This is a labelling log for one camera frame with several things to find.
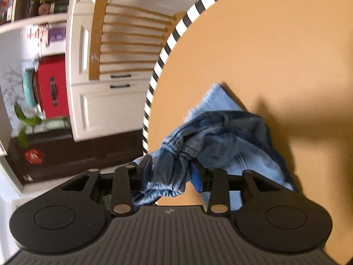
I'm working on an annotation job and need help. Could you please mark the light blue denim jeans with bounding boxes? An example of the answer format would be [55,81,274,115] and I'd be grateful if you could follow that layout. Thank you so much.
[133,84,296,206]

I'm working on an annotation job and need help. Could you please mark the green plant in vase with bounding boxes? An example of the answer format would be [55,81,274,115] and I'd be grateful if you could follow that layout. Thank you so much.
[13,102,71,148]

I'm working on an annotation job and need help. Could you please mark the white sideboard cabinet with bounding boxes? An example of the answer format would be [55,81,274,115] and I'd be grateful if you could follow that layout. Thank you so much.
[66,0,198,141]

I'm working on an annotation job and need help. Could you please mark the wooden spindle chair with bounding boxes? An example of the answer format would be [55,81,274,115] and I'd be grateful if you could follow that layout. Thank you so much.
[88,0,186,81]

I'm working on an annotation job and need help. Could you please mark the red storage box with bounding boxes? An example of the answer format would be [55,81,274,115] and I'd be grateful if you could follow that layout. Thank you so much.
[35,55,69,118]

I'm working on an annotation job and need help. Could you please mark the dark wooden door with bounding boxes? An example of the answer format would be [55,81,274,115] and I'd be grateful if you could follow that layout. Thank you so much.
[5,129,142,185]

